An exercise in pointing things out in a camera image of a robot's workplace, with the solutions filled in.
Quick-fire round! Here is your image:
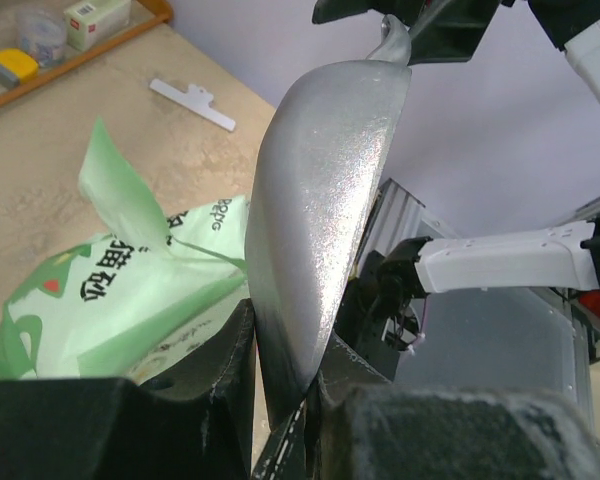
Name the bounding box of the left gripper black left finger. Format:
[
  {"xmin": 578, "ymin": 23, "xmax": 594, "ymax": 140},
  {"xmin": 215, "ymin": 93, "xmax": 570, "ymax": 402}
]
[{"xmin": 0, "ymin": 299, "xmax": 255, "ymax": 479}]

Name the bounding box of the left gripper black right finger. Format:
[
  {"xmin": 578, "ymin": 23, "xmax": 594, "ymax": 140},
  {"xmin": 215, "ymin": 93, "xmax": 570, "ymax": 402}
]
[{"xmin": 252, "ymin": 329, "xmax": 600, "ymax": 480}]

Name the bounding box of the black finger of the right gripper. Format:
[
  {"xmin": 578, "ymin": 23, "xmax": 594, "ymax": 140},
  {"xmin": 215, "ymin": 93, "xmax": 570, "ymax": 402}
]
[{"xmin": 312, "ymin": 0, "xmax": 500, "ymax": 65}]

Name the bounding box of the green cat litter bag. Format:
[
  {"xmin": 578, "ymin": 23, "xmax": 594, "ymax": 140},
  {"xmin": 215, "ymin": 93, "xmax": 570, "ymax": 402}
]
[{"xmin": 0, "ymin": 122, "xmax": 249, "ymax": 383}]

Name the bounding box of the silver metal scoop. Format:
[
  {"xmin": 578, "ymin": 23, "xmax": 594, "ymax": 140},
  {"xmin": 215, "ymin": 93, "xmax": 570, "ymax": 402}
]
[{"xmin": 245, "ymin": 15, "xmax": 411, "ymax": 427}]

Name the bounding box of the white bag clip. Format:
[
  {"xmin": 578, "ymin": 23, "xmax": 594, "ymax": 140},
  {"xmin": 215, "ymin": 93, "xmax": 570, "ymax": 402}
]
[{"xmin": 149, "ymin": 78, "xmax": 236, "ymax": 132}]

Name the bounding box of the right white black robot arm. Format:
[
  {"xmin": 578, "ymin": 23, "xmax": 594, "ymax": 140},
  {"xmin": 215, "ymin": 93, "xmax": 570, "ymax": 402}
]
[{"xmin": 312, "ymin": 1, "xmax": 600, "ymax": 351}]

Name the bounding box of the green white carton box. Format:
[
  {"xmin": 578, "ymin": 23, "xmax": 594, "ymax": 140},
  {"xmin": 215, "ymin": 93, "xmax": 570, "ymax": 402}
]
[{"xmin": 63, "ymin": 0, "xmax": 131, "ymax": 52}]

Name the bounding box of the yellow grey tape measure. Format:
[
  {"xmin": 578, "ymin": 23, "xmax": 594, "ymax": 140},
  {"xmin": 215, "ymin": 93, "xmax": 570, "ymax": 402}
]
[{"xmin": 0, "ymin": 48, "xmax": 39, "ymax": 89}]

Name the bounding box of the clear plastic cup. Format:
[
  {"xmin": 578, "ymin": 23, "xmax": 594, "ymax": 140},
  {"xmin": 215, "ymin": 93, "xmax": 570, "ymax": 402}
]
[{"xmin": 15, "ymin": 6, "xmax": 67, "ymax": 68}]

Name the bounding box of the wooden shoe rack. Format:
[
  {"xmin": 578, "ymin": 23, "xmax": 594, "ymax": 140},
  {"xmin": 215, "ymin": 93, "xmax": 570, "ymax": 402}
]
[{"xmin": 0, "ymin": 0, "xmax": 174, "ymax": 108}]

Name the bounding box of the aluminium frame rail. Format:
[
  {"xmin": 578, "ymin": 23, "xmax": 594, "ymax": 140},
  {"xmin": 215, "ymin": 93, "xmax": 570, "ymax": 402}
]
[{"xmin": 359, "ymin": 177, "xmax": 600, "ymax": 436}]

